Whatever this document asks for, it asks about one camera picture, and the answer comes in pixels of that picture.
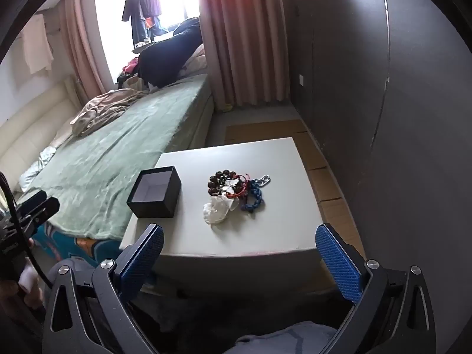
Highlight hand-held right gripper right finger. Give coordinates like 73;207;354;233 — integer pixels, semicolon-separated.
314;223;437;354

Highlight bed base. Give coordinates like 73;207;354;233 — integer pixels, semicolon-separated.
190;94;215;148

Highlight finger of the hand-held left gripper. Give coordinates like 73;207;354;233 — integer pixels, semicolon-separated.
20;197;60;226
17;191;48;209

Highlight beige crumpled clothing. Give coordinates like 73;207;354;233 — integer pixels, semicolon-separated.
70;88;148;137

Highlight black jewelry box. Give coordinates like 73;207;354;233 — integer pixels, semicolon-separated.
126;166;182;219

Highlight hanging white towel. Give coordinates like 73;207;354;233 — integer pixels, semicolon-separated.
20;15;54;74

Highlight dark wardrobe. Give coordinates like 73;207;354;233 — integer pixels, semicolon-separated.
282;0;471;296

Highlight red cord bracelet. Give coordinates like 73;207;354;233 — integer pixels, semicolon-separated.
225;173;255;198

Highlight pink colourful clothes pile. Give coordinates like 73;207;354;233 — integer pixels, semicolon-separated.
117;57;142;89

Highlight green fleece blanket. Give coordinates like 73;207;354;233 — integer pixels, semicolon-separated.
27;74;211;240

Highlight person's grey pants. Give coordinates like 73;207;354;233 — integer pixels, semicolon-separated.
44;258;340;354

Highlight white scrunchie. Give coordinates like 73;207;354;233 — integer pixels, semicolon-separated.
202;195;240;225

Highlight black cable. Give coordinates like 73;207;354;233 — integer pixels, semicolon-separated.
0;171;54;290

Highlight wooden bead bracelet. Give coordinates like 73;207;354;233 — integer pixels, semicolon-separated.
207;170;248;198

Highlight blue orange printed bedsheet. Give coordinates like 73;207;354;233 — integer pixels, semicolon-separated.
35;221;124;266

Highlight white square table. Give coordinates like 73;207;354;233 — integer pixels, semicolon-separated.
119;137;330;296

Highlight person's left hand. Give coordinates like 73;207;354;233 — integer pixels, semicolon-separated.
18;265;45;310

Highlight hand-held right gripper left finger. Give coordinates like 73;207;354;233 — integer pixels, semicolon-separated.
43;223;165;354

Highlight cream padded headboard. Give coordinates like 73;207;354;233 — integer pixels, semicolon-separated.
0;76;80;192

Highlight pink curtain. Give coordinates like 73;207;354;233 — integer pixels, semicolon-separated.
194;0;292;111
59;0;115;98

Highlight silver grey pillow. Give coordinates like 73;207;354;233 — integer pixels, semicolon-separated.
18;147;58;192

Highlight dark clothing pile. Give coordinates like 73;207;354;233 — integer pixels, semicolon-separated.
138;18;205;85

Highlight blue braided bracelet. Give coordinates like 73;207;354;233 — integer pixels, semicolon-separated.
241;180;265;213

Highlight hanging dark clothes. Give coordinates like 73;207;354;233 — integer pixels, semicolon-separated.
122;0;163;45

